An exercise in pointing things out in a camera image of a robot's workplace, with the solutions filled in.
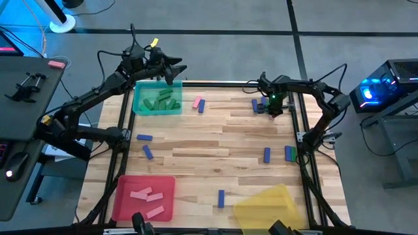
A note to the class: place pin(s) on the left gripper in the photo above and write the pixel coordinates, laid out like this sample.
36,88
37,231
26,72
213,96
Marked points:
160,60

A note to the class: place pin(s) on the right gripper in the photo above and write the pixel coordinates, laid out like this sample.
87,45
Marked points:
277,101

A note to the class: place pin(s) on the yellow translucent plastic bin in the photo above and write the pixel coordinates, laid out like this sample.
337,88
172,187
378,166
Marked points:
267,209

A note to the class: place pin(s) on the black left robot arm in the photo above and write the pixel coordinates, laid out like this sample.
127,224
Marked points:
98,93

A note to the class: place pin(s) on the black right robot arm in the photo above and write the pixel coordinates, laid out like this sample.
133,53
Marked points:
313,87

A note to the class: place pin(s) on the yellow tape tag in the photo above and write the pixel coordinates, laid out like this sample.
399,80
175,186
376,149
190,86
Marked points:
154,42

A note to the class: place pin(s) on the silver mounting plate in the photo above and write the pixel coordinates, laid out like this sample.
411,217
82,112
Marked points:
302,136

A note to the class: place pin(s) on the teal translucent plastic bin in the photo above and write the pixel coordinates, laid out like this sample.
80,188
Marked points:
138,88

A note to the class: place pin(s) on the salmon pink block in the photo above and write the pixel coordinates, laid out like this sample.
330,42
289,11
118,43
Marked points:
56,64

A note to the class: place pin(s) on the white floor stand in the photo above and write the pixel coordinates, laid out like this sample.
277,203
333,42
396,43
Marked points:
62,26

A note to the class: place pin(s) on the black round base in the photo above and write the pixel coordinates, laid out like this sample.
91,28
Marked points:
72,2

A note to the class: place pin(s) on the black bulky object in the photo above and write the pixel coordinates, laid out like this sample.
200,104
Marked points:
282,229
142,225

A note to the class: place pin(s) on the black computer tower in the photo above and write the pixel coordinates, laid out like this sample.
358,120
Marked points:
401,70

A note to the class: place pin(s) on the black desk support beam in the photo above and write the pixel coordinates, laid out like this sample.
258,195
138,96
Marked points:
65,147

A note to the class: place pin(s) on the yellow connector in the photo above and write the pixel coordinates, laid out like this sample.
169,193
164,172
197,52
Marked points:
46,119

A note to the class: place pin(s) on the grey metal desk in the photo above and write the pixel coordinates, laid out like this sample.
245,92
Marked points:
401,183

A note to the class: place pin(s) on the white paper box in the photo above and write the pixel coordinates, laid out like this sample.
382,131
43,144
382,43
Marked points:
54,154

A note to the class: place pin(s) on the black clamp tool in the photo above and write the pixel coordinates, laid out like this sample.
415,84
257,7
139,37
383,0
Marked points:
26,89

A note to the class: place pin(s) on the red translucent plastic bin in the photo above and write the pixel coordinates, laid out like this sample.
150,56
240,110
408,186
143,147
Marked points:
130,212

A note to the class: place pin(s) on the black side desk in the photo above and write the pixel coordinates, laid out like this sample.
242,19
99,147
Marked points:
19,114

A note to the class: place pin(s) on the dark monitor screen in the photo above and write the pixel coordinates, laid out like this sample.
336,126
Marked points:
8,47

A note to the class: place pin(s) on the black computer mouse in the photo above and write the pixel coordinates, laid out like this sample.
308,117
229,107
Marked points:
16,164

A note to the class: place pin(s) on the dark keyboard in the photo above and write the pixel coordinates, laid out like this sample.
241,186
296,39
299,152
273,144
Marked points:
2,151

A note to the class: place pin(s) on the dark low desk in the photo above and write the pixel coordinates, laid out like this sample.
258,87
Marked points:
16,205

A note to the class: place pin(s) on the black metal table frame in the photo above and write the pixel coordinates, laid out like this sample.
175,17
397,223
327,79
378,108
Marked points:
222,85

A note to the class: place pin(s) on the silver metal bracket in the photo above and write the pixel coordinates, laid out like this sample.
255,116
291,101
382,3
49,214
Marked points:
310,232
119,231

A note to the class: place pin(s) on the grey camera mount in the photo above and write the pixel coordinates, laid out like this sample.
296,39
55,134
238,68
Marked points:
212,231

